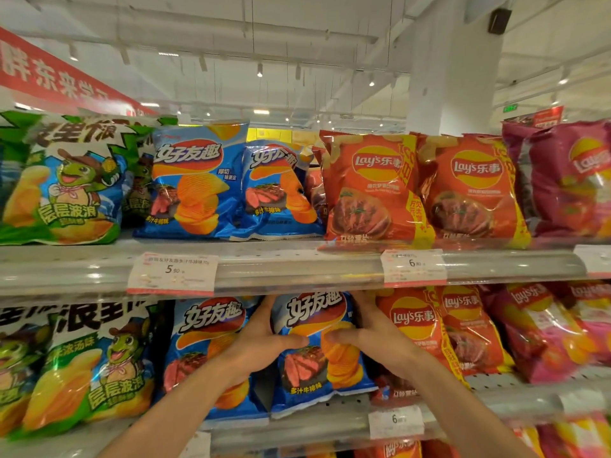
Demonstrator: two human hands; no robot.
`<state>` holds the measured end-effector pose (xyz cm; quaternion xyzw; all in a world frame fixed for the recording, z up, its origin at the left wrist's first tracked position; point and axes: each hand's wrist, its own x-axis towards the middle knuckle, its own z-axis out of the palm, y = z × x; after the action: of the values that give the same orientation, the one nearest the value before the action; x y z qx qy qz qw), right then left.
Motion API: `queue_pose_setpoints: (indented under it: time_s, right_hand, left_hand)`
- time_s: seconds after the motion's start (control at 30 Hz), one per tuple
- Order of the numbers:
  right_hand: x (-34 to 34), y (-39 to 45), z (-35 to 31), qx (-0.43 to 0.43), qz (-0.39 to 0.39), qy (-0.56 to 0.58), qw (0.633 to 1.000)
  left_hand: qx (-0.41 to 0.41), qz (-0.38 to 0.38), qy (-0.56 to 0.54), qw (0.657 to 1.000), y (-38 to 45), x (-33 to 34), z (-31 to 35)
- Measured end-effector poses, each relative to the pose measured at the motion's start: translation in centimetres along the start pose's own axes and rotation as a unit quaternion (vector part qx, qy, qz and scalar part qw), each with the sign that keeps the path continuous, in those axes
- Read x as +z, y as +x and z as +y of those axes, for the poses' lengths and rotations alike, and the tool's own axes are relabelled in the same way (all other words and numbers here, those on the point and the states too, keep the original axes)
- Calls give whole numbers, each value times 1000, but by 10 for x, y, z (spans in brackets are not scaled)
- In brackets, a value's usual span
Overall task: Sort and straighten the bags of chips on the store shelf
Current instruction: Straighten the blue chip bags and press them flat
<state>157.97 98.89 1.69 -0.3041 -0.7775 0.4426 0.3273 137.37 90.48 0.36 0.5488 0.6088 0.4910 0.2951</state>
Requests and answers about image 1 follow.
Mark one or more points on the person's right hand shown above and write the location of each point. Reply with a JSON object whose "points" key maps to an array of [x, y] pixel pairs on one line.
{"points": [[382, 343]]}

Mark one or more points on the person's left hand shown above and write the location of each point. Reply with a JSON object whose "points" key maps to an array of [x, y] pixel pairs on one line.
{"points": [[260, 345]]}

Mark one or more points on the metal store shelving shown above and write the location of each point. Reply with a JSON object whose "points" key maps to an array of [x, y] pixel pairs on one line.
{"points": [[296, 269]]}

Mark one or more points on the white green frog snack bag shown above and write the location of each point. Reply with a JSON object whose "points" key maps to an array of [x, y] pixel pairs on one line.
{"points": [[19, 367], [95, 372]]}

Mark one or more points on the blue wavy chip bags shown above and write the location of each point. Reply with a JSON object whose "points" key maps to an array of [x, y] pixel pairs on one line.
{"points": [[195, 185]]}

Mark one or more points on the green white wavy chip bags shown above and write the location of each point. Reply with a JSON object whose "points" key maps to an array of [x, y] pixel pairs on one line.
{"points": [[71, 185]]}

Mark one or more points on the person's left forearm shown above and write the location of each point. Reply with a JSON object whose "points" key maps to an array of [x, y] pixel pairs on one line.
{"points": [[167, 414]]}

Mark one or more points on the white price tag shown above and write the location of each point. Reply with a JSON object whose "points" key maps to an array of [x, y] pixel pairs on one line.
{"points": [[396, 423], [196, 445], [582, 402], [173, 274], [413, 268], [594, 260]]}

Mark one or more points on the yellow background board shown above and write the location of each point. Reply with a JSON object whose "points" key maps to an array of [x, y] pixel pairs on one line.
{"points": [[281, 135]]}

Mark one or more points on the green exit sign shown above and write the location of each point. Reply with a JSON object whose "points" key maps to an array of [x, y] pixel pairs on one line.
{"points": [[510, 108]]}

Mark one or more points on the red white poster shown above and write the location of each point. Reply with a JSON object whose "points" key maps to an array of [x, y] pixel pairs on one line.
{"points": [[544, 118]]}

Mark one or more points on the red hanging banner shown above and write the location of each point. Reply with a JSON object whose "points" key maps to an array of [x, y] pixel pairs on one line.
{"points": [[57, 76]]}

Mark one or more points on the black wall speaker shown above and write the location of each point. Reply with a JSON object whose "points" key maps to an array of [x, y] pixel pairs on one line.
{"points": [[500, 21]]}

